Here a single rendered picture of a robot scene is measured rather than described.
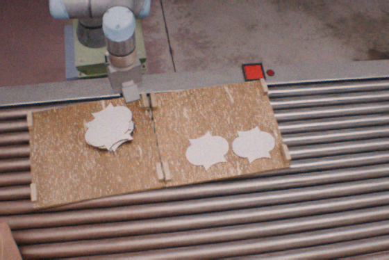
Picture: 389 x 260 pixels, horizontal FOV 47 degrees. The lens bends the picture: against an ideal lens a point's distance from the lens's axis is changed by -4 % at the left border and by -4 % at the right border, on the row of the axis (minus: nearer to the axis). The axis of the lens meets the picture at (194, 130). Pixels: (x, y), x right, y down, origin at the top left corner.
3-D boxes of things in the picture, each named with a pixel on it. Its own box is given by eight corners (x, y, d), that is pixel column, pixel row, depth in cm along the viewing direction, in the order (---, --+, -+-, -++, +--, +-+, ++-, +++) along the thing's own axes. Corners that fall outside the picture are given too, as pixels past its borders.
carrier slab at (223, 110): (149, 96, 162) (149, 94, 160) (261, 82, 168) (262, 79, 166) (165, 188, 145) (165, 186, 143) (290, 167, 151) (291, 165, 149)
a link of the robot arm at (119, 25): (135, 2, 111) (134, 28, 107) (136, 32, 120) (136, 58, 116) (102, 2, 110) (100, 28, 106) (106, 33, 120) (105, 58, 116)
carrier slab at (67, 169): (29, 115, 155) (28, 112, 154) (146, 96, 162) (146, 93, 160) (34, 210, 138) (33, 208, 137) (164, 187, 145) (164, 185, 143)
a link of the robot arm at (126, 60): (139, 53, 117) (108, 61, 115) (140, 64, 121) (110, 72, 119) (130, 32, 120) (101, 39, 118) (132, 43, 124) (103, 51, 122)
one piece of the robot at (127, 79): (112, 80, 115) (117, 115, 129) (146, 70, 117) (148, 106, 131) (100, 45, 120) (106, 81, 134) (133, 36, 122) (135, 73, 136)
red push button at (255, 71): (244, 68, 171) (244, 65, 170) (259, 67, 172) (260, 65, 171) (246, 80, 168) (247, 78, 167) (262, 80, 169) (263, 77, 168)
